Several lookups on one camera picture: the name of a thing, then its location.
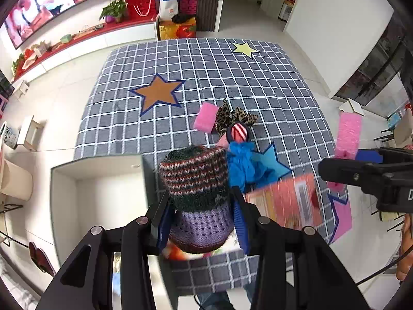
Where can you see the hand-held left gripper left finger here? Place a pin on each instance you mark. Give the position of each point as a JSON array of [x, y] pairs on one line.
[[163, 224]]

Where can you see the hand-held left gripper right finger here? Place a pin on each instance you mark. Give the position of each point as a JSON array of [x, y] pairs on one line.
[[240, 229]]

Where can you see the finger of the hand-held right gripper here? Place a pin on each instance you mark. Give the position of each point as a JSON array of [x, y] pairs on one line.
[[342, 169], [369, 156]]

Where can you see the pink foam sheet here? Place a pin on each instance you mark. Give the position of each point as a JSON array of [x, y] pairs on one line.
[[348, 132]]

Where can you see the striped knit hat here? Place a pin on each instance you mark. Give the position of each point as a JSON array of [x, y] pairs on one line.
[[196, 180]]

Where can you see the white storage box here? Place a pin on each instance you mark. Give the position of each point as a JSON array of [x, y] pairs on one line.
[[106, 200]]

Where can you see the blue fluffy cloth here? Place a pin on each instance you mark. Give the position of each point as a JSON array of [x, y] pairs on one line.
[[240, 163]]

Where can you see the person's right hand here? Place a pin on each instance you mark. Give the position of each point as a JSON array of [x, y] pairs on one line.
[[406, 252]]

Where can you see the pink orange printed carton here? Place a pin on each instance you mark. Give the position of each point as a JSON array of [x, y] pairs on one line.
[[284, 200]]

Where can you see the person's jeans leg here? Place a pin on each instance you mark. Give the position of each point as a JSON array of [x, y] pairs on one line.
[[213, 300]]

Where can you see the glass door cabinet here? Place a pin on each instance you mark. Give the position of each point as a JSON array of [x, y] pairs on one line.
[[380, 64]]

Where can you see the red white striped ball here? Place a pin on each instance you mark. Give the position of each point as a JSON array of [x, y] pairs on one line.
[[240, 131]]

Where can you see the leopard print bow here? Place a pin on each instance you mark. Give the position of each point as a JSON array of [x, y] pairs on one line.
[[226, 116]]

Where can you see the pink sponge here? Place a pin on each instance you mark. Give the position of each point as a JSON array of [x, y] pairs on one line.
[[206, 118]]

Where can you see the beige waste bin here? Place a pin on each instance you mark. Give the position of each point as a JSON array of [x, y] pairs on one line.
[[14, 180]]

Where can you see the grey checked star blanket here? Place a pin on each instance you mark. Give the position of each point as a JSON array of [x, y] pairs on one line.
[[209, 71]]

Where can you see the white stool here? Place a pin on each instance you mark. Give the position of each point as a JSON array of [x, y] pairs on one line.
[[22, 88], [30, 132]]

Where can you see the white mini fridge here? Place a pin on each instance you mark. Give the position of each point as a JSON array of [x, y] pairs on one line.
[[286, 12]]

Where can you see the orange fruit carton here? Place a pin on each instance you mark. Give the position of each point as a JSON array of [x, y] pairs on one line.
[[177, 31]]

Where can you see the white red television cabinet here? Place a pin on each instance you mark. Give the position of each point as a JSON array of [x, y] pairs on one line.
[[96, 38]]

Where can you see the black cloth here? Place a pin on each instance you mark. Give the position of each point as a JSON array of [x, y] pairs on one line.
[[182, 18]]

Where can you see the small green box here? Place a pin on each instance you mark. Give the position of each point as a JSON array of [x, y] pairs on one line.
[[66, 38]]

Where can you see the white shopping bag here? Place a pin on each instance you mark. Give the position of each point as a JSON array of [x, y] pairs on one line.
[[167, 9]]

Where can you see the red gift bag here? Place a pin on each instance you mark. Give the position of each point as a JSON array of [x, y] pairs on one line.
[[140, 8]]

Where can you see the potted green plant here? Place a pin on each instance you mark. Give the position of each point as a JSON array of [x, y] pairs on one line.
[[113, 9]]

